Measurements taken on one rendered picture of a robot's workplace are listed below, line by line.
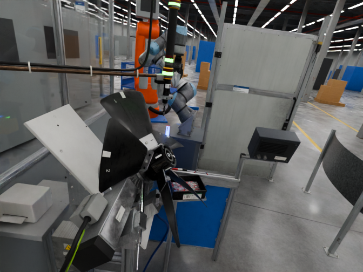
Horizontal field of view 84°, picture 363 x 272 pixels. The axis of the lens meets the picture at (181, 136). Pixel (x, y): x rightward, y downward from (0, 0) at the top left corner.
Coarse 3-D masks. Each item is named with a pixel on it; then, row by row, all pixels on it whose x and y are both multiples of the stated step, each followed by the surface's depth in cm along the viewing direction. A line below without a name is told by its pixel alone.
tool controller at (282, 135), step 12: (264, 132) 128; (276, 132) 130; (288, 132) 132; (252, 144) 135; (264, 144) 127; (276, 144) 127; (288, 144) 126; (252, 156) 135; (264, 156) 133; (276, 156) 133; (288, 156) 132
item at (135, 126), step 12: (108, 96) 87; (120, 96) 90; (132, 96) 94; (108, 108) 85; (120, 108) 88; (132, 108) 91; (144, 108) 95; (120, 120) 87; (132, 120) 90; (144, 120) 93; (132, 132) 89; (144, 132) 91
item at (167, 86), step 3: (165, 81) 85; (168, 81) 85; (165, 84) 85; (168, 84) 86; (165, 87) 86; (168, 87) 86; (165, 90) 87; (168, 90) 87; (165, 93) 87; (168, 93) 88; (162, 99) 89; (165, 99) 88; (162, 102) 89; (165, 102) 89
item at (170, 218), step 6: (168, 186) 79; (162, 192) 86; (168, 192) 79; (162, 198) 86; (168, 198) 79; (168, 204) 80; (168, 210) 81; (174, 210) 69; (168, 216) 82; (174, 216) 67; (174, 222) 72; (174, 228) 74; (174, 234) 77; (174, 240) 80
